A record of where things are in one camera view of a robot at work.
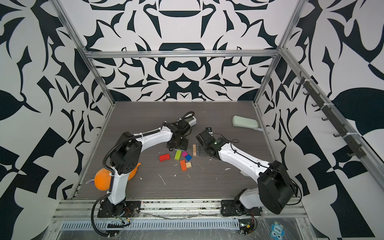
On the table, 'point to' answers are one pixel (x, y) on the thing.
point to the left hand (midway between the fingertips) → (182, 143)
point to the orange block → (183, 165)
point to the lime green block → (178, 154)
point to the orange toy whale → (102, 179)
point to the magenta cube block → (184, 154)
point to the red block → (164, 157)
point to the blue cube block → (188, 157)
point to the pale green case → (240, 121)
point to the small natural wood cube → (188, 164)
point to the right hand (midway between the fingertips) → (206, 148)
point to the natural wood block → (194, 149)
